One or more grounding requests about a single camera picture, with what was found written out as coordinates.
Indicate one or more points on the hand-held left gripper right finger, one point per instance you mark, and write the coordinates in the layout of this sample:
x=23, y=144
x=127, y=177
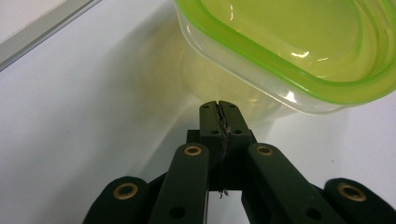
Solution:
x=235, y=121

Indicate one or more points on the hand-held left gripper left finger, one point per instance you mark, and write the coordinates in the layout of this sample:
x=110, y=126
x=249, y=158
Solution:
x=210, y=121

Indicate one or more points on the green plastic food container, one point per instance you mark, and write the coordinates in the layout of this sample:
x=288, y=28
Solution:
x=280, y=49

